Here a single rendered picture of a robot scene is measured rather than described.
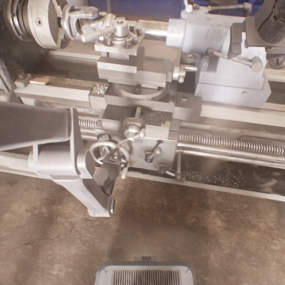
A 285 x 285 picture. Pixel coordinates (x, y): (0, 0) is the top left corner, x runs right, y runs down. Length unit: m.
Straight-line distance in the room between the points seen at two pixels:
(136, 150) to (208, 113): 0.40
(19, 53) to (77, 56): 0.34
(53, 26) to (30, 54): 0.27
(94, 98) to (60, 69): 0.58
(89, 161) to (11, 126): 0.20
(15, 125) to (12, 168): 1.76
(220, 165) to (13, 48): 1.31
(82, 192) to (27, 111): 0.29
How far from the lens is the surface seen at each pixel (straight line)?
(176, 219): 1.66
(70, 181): 0.47
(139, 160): 1.16
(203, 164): 1.42
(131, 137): 0.87
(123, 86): 1.00
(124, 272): 1.30
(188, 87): 1.40
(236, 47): 0.54
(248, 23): 0.55
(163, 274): 1.30
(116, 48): 0.90
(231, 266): 1.67
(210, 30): 1.05
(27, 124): 0.30
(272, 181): 1.53
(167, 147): 1.03
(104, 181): 0.72
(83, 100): 1.15
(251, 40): 0.53
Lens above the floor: 1.55
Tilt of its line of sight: 51 degrees down
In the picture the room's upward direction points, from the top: 2 degrees clockwise
